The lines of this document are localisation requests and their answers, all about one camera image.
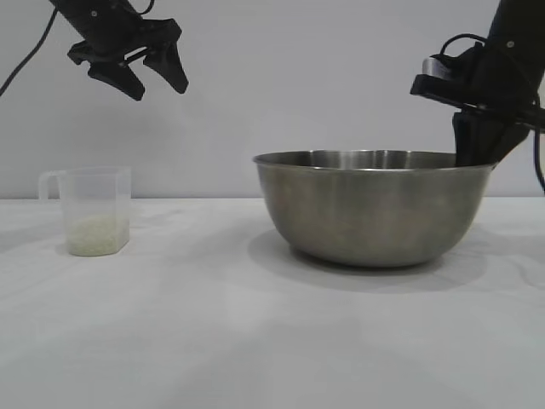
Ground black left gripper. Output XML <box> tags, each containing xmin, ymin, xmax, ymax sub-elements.
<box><xmin>49</xmin><ymin>0</ymin><xmax>190</xmax><ymax>102</ymax></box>

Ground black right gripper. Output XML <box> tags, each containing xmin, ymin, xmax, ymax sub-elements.
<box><xmin>452</xmin><ymin>0</ymin><xmax>545</xmax><ymax>166</ymax></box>

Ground translucent plastic measuring cup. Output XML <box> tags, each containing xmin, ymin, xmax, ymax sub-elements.
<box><xmin>38</xmin><ymin>166</ymin><xmax>132</xmax><ymax>257</ymax></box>

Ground stainless steel mixing bowl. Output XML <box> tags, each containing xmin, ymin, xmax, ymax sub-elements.
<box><xmin>252</xmin><ymin>148</ymin><xmax>499</xmax><ymax>268</ymax></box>

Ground white rice grains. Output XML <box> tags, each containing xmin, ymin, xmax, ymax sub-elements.
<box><xmin>66</xmin><ymin>216</ymin><xmax>130</xmax><ymax>257</ymax></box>

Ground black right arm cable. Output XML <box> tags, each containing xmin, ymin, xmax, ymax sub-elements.
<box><xmin>531</xmin><ymin>95</ymin><xmax>545</xmax><ymax>193</ymax></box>

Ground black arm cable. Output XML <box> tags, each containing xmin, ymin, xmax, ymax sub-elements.
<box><xmin>531</xmin><ymin>95</ymin><xmax>545</xmax><ymax>193</ymax></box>
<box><xmin>0</xmin><ymin>10</ymin><xmax>59</xmax><ymax>97</ymax></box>

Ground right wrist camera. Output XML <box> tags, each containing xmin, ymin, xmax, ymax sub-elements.
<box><xmin>410</xmin><ymin>54</ymin><xmax>469</xmax><ymax>107</ymax></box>

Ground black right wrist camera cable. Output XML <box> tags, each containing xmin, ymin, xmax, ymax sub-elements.
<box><xmin>439</xmin><ymin>33</ymin><xmax>489</xmax><ymax>59</ymax></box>

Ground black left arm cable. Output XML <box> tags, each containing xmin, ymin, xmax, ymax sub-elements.
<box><xmin>0</xmin><ymin>10</ymin><xmax>59</xmax><ymax>97</ymax></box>

